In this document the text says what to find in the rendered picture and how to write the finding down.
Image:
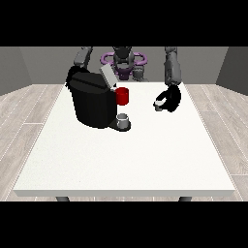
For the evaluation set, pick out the small grey cup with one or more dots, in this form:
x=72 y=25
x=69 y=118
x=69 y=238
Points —
x=123 y=120

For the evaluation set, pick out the small grey coffee pod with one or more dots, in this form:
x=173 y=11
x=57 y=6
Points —
x=158 y=105

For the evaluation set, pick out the dark table leg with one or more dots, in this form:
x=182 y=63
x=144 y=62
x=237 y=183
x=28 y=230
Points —
x=185 y=199
x=62 y=199

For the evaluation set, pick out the grey robot trunk purple rings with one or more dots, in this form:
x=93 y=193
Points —
x=122 y=61

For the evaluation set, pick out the black coffee machine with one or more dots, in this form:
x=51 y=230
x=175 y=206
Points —
x=92 y=100

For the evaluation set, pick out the pale grey machine lid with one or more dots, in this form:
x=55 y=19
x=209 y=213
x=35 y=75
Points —
x=108 y=76

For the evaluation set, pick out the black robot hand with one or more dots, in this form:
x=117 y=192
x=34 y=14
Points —
x=71 y=72
x=172 y=98

